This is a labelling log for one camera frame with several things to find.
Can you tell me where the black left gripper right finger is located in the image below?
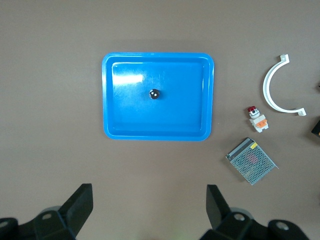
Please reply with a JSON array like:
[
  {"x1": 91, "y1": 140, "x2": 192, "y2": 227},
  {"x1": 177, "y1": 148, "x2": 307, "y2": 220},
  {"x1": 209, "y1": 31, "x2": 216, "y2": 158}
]
[{"x1": 199, "y1": 184, "x2": 270, "y2": 240}]

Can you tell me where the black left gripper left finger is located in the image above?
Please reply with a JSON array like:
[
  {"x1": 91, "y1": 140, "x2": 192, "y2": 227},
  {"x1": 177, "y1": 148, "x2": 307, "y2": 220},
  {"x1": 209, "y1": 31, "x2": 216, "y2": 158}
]
[{"x1": 18, "y1": 183, "x2": 94, "y2": 240}]

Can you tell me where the perforated metal power supply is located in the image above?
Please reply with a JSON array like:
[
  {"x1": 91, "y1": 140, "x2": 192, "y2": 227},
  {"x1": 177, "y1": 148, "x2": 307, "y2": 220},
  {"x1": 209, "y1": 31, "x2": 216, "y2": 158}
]
[{"x1": 225, "y1": 137, "x2": 280, "y2": 186}]

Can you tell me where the red pushbutton white orange body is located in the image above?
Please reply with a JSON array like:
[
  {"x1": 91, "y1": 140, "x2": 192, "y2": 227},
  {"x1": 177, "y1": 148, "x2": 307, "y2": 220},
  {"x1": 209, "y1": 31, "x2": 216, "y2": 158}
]
[{"x1": 246, "y1": 106, "x2": 270, "y2": 134}]

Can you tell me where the blue plastic tray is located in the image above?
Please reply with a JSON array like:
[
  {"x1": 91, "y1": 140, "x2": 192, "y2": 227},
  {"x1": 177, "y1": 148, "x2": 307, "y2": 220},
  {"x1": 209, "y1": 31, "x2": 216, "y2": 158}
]
[{"x1": 101, "y1": 51, "x2": 215, "y2": 142}]

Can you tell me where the orange and black button box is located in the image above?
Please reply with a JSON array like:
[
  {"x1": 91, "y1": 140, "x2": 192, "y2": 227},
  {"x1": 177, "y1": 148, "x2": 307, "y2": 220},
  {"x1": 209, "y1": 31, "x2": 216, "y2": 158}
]
[{"x1": 310, "y1": 119, "x2": 320, "y2": 139}]

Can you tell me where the small white block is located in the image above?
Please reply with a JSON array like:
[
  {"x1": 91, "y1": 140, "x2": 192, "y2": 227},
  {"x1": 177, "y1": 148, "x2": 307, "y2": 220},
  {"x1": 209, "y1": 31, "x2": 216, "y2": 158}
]
[{"x1": 262, "y1": 53, "x2": 307, "y2": 117}]

